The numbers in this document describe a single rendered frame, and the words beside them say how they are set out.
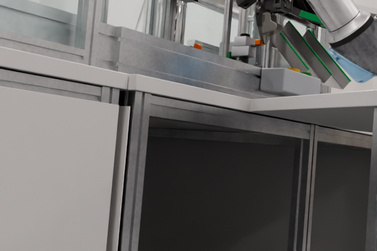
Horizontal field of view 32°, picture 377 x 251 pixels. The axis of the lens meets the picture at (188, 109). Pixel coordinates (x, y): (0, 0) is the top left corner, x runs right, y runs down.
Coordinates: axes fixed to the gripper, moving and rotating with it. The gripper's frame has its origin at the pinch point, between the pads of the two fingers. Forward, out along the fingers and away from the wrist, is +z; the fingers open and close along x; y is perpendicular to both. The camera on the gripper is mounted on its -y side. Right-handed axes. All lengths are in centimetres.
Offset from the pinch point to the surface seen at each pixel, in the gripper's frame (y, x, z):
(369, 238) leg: 57, -53, 48
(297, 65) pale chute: 1.0, 20.4, 4.4
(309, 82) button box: 18.7, -4.6, 13.4
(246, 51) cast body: -4.1, -2.3, 3.6
